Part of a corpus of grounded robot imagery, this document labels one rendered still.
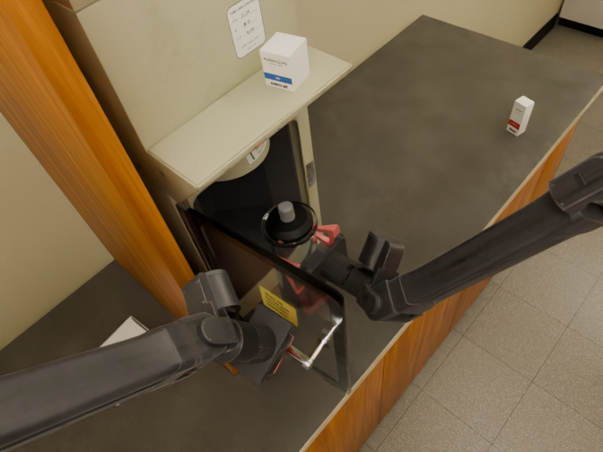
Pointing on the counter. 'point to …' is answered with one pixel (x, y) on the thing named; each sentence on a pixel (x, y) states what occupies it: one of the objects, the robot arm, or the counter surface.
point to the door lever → (307, 355)
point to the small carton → (285, 61)
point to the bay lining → (257, 181)
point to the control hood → (236, 126)
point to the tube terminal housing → (170, 80)
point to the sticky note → (278, 306)
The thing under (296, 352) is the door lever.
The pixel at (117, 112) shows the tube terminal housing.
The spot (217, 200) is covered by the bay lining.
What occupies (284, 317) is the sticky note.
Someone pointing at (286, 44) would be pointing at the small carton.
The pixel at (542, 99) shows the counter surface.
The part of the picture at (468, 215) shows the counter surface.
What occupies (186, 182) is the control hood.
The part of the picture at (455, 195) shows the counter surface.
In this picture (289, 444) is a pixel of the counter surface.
